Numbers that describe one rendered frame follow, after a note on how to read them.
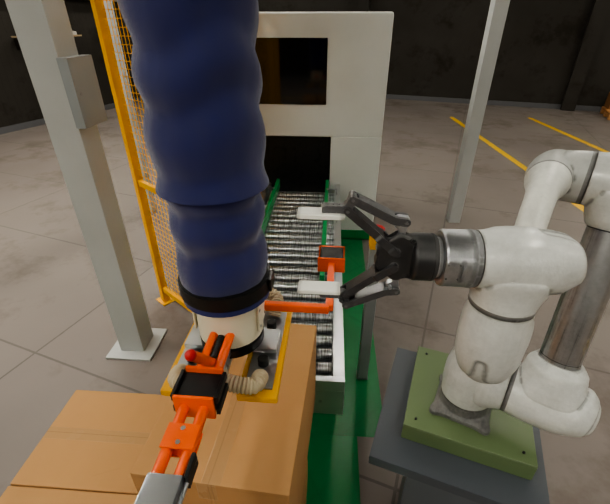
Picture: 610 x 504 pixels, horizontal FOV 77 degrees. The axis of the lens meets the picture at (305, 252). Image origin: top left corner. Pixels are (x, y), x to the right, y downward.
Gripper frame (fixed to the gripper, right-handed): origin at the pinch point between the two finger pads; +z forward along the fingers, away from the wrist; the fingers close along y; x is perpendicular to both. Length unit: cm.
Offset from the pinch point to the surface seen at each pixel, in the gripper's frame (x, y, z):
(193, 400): -3.9, 32.6, 21.6
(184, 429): -9.5, 33.6, 21.6
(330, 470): 57, 158, -9
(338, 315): 104, 99, -10
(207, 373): 3.7, 33.3, 21.2
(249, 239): 18.9, 8.6, 13.3
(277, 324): 34, 45, 11
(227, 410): 18, 64, 23
